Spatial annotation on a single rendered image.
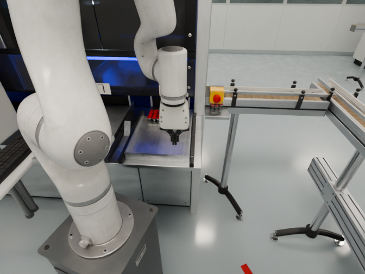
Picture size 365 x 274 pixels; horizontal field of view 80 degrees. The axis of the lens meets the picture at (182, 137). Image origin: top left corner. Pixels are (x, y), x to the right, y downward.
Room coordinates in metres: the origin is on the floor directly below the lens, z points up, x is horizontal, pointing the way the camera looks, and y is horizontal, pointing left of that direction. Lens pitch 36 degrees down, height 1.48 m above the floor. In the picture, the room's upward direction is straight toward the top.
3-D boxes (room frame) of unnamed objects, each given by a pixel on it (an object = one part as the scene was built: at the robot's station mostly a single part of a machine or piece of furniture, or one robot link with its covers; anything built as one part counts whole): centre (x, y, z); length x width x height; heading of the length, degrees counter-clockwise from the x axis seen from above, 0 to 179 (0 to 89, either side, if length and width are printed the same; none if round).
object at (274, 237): (0.80, -0.87, 0.07); 0.50 x 0.08 x 0.14; 86
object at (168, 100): (0.64, 0.03, 1.17); 0.09 x 0.08 x 0.03; 86
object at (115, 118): (0.96, 0.42, 0.90); 0.34 x 0.26 x 0.04; 176
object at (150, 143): (0.82, 0.09, 0.90); 0.34 x 0.26 x 0.04; 176
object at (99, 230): (0.37, 0.24, 0.95); 0.19 x 0.19 x 0.18
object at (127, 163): (0.88, 0.26, 0.87); 0.70 x 0.48 x 0.02; 86
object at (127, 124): (0.80, 0.26, 0.91); 0.14 x 0.03 x 0.06; 176
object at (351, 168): (0.80, -0.87, 0.46); 0.09 x 0.09 x 0.77; 86
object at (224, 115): (1.07, -0.19, 0.87); 0.14 x 0.13 x 0.02; 176
